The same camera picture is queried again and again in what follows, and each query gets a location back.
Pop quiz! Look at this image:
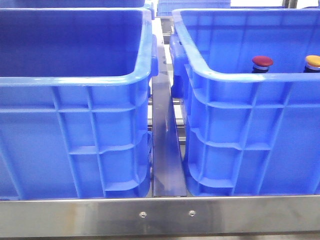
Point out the red mushroom push button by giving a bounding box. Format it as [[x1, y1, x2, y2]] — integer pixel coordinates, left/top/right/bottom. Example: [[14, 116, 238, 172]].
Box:
[[252, 55, 274, 74]]

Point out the yellow mushroom push button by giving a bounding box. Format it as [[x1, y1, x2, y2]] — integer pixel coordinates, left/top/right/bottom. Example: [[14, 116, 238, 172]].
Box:
[[303, 55, 320, 73]]

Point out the steel divider bar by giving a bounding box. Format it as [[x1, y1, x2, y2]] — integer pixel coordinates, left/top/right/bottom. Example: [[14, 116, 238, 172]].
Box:
[[151, 37, 188, 198]]

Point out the large blue crate right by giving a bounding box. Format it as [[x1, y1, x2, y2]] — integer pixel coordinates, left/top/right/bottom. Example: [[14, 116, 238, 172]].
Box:
[[170, 8, 320, 196]]

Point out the large blue crate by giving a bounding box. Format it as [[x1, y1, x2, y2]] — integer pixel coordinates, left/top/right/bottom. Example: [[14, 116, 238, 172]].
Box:
[[170, 8, 320, 196], [0, 7, 158, 201]]

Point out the large blue crate left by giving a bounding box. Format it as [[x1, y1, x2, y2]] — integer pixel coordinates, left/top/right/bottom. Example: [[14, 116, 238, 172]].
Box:
[[0, 7, 158, 201]]

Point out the blue crate back right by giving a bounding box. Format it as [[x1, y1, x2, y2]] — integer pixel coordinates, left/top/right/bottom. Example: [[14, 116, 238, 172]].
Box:
[[157, 0, 231, 17]]

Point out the rail screw left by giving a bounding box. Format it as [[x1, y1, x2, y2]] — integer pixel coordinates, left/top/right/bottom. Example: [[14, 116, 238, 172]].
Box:
[[139, 211, 147, 218]]

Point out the rail screw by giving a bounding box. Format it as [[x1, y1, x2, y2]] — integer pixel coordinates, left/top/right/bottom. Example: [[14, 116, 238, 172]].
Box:
[[139, 211, 147, 218], [188, 210, 196, 217]]

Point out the rail screw right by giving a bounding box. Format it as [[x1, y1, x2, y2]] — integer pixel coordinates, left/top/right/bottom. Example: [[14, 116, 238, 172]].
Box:
[[188, 210, 196, 217]]

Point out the steel front rail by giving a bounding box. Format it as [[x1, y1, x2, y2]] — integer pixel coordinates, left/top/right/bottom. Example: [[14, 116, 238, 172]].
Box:
[[0, 195, 320, 238]]

